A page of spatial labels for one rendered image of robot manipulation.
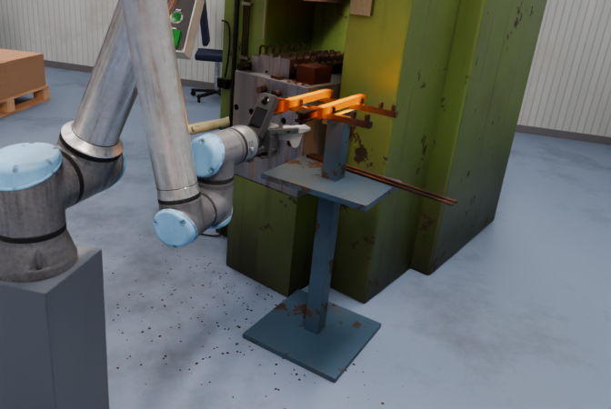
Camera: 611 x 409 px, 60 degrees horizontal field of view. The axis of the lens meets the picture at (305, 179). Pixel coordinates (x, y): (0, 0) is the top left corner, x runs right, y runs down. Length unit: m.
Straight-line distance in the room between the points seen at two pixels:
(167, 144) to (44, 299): 0.45
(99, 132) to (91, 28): 5.64
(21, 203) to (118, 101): 0.30
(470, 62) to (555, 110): 3.79
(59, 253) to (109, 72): 0.43
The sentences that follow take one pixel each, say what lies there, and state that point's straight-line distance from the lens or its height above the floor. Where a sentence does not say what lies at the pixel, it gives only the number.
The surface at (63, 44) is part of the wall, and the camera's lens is 7.20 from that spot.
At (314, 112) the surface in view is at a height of 0.92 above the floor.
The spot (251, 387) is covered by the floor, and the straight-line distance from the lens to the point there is 1.90.
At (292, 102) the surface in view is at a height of 0.92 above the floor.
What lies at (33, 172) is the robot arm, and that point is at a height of 0.85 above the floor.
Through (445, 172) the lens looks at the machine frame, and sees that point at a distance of 2.47.
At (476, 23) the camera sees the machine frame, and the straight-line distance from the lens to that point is 2.35.
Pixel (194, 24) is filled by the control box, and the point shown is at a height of 1.06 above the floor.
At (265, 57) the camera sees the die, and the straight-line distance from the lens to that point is 2.18.
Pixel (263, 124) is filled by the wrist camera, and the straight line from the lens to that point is 1.32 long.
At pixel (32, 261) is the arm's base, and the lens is 1.33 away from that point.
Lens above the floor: 1.28
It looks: 21 degrees down
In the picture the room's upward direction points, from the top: 6 degrees clockwise
